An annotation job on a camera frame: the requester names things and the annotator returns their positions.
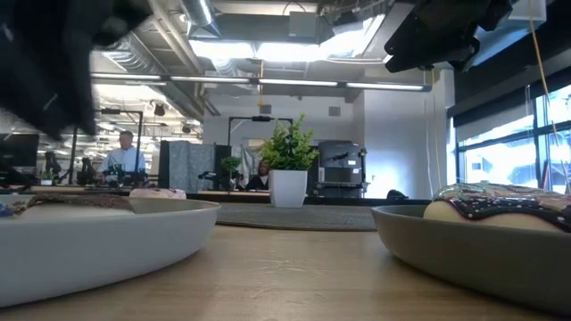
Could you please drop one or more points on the small brown donut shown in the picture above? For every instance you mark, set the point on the small brown donut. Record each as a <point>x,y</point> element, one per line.
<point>80,201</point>

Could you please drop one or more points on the small purple donut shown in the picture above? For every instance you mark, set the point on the small purple donut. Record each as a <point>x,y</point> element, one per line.
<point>4,210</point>

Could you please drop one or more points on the large pink glazed donut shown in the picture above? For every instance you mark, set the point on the large pink glazed donut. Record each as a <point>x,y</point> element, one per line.
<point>156,193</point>

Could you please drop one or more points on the large chocolate sprinkle donut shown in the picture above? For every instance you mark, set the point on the large chocolate sprinkle donut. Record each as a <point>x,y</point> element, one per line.
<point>499,207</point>

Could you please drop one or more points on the person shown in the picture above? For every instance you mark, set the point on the person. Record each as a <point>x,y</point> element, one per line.
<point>122,160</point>
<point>259,182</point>

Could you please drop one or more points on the background black robot arms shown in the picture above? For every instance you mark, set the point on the background black robot arms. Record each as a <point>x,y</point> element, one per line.
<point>122,175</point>

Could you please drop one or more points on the long ceiling light strip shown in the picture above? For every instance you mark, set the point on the long ceiling light strip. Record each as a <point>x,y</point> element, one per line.
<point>294,82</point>

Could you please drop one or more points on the black machine cabinet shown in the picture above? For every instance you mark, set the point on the black machine cabinet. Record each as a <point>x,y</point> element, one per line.
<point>341,167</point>

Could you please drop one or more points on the grey partition screen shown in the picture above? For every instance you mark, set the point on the grey partition screen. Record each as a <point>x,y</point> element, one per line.
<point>189,165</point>

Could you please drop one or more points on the light grey round plate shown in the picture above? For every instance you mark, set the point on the light grey round plate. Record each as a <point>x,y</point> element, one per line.
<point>111,249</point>

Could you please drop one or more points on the small background green plant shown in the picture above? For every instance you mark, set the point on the small background green plant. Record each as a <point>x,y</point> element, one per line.
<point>230,164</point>

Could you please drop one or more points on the green plant in white pot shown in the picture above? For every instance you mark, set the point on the green plant in white pot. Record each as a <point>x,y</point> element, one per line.
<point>287,187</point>

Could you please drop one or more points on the round dark grey mat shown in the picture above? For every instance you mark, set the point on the round dark grey mat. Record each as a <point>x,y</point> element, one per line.
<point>312,218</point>

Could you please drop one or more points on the dark grey round plate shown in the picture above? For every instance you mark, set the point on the dark grey round plate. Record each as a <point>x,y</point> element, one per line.
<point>468,258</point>

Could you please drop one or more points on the black aluminium table frame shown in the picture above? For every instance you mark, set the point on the black aluminium table frame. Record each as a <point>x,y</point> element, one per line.
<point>357,201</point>

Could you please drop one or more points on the black gantry frame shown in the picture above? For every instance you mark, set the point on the black gantry frame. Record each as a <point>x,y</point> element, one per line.
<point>261,118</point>

